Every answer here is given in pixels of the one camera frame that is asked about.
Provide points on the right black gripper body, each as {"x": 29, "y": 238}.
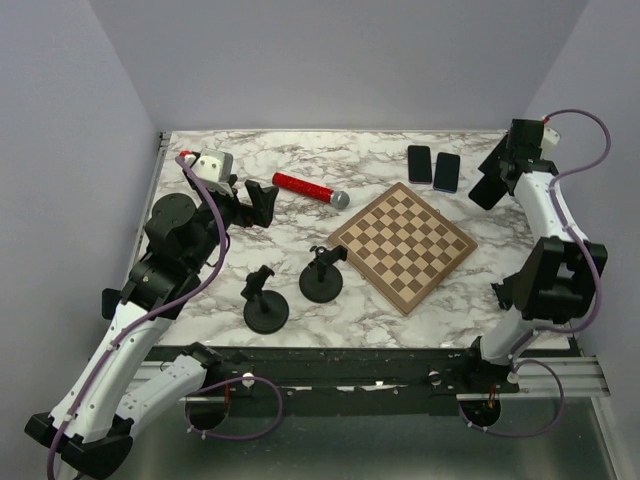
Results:
{"x": 507, "y": 156}

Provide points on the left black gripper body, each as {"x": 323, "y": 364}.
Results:
{"x": 232, "y": 212}

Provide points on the blue case phone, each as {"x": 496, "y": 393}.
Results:
{"x": 446, "y": 176}

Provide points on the black phone stand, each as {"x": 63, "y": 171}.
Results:
{"x": 265, "y": 311}
{"x": 321, "y": 281}

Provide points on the purple case phone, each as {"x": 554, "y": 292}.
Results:
{"x": 419, "y": 164}

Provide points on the black phone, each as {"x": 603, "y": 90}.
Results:
{"x": 492, "y": 185}

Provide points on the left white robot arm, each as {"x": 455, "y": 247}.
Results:
{"x": 93, "y": 427}

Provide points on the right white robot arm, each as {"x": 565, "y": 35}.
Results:
{"x": 560, "y": 279}

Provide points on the right phone holder black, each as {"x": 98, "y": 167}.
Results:
{"x": 506, "y": 291}

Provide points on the red toy microphone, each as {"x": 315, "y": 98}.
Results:
{"x": 338, "y": 199}

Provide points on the wooden chessboard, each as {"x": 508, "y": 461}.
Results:
{"x": 403, "y": 246}

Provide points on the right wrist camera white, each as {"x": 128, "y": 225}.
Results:
{"x": 551, "y": 138}

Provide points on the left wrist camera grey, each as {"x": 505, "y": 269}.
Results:
{"x": 214, "y": 168}

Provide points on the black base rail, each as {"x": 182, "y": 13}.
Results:
{"x": 353, "y": 382}

